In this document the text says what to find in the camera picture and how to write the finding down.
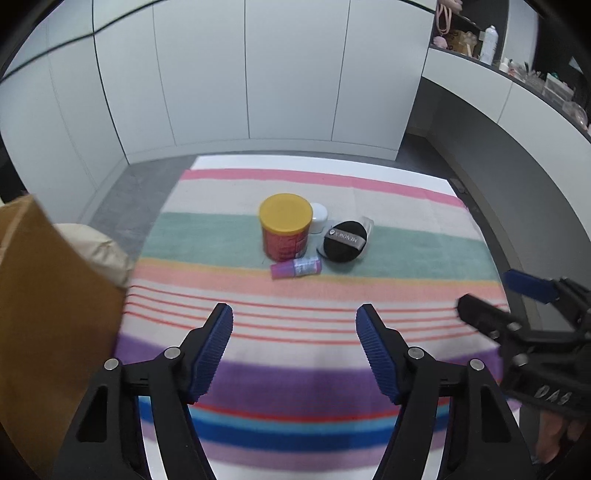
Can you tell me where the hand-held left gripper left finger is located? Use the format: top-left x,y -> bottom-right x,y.
55,303 -> 234,480

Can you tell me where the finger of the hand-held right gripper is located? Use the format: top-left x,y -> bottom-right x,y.
503,270 -> 591,324
457,294 -> 532,352

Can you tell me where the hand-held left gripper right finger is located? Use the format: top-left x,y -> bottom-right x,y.
355,303 -> 532,480

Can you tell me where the small purple bottle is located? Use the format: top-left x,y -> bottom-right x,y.
270,257 -> 322,280

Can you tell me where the red can with yellow lid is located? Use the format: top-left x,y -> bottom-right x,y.
259,194 -> 311,261

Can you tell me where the small white jar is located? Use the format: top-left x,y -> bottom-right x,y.
308,202 -> 328,235

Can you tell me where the brown cardboard box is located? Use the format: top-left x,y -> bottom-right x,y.
0,194 -> 127,476

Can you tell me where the person's right hand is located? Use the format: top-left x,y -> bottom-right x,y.
533,408 -> 585,464

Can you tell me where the striped colourful cloth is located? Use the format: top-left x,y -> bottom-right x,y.
113,168 -> 520,480

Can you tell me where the beige cushion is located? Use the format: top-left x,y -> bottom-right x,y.
53,223 -> 134,289

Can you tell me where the clear plastic organizer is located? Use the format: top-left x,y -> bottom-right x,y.
542,74 -> 575,104

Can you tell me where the white spray bottle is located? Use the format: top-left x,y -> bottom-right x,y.
480,25 -> 499,65

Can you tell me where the brown paw print item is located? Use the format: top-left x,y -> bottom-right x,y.
448,30 -> 481,57

